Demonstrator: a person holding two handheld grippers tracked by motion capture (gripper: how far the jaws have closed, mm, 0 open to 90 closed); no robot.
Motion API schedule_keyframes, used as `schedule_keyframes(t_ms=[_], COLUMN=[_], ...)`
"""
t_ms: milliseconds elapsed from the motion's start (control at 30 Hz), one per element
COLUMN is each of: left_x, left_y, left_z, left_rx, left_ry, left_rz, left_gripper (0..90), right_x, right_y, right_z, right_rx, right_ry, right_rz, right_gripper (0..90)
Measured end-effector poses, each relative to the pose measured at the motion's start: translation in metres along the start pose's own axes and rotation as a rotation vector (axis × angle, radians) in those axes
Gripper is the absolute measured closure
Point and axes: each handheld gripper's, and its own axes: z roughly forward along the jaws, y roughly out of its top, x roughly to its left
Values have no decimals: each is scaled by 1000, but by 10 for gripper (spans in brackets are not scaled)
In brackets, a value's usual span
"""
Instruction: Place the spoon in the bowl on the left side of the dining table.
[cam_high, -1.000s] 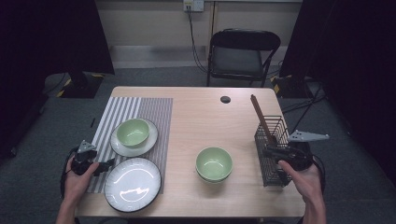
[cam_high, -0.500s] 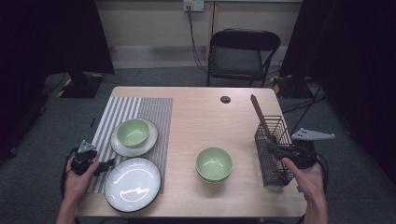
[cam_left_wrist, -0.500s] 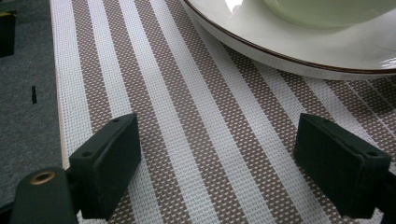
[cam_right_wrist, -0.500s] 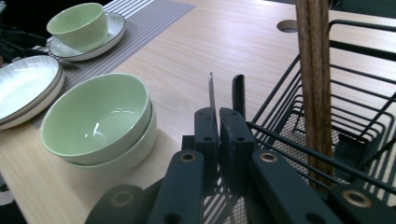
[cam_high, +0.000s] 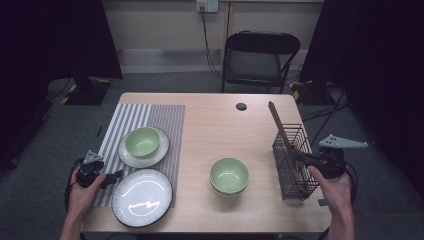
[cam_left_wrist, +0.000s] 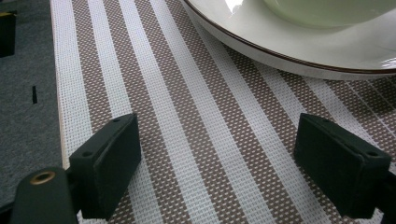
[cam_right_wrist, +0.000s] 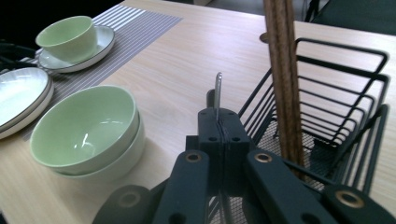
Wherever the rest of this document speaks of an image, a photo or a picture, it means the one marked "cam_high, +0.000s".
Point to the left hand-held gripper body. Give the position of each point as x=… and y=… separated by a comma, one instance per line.
x=88, y=173

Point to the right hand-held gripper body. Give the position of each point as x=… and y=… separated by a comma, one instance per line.
x=331, y=163

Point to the white plate with dark rim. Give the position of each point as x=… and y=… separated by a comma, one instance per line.
x=141, y=198
x=133, y=162

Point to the brown wooden chopstick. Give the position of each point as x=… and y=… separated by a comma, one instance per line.
x=279, y=126
x=276, y=114
x=283, y=134

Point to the green ceramic bowl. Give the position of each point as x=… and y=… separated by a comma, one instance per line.
x=141, y=141
x=229, y=175
x=229, y=196

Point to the person's left hand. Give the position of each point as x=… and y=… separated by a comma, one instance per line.
x=81, y=200

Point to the person's right hand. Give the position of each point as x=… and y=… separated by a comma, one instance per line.
x=335, y=195

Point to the grey tape piece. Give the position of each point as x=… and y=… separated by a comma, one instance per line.
x=322, y=202

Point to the small black stick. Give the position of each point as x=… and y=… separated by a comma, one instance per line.
x=99, y=131

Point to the black stand base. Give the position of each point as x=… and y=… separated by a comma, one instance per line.
x=310, y=95
x=86, y=95

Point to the striped grey placemat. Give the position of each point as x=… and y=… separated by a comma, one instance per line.
x=166, y=115

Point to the dark round table grommet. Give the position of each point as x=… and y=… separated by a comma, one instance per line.
x=241, y=106

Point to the black folding chair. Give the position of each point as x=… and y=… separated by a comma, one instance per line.
x=253, y=66

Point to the dark curtain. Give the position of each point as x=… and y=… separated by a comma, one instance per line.
x=383, y=66
x=50, y=40

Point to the beige wall post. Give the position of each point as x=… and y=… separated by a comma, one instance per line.
x=226, y=30

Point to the white wall socket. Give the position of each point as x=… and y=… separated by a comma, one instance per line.
x=208, y=5

